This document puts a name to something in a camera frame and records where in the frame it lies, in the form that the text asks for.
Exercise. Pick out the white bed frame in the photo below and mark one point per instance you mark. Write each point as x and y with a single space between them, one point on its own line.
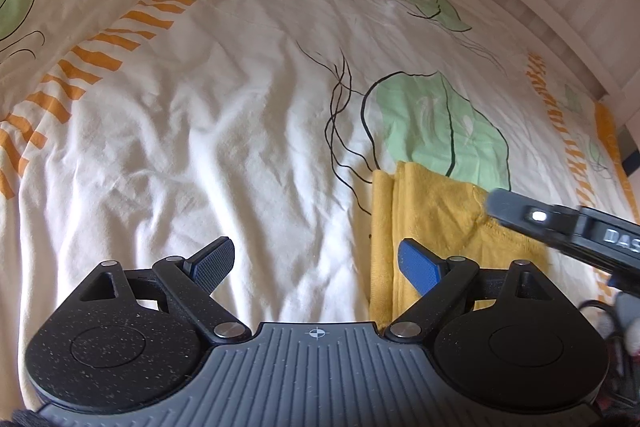
560 22

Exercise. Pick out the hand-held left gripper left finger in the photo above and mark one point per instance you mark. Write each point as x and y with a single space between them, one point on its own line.
214 264

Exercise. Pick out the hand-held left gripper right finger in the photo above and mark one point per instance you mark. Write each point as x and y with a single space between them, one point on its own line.
420 264

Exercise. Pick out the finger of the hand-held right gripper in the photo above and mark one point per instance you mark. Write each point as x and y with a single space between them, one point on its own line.
525 214

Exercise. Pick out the yellow small cloth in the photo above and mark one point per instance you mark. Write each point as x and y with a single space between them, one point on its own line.
435 212

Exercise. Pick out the white leaf-print duvet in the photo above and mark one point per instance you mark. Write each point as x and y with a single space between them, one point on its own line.
225 107

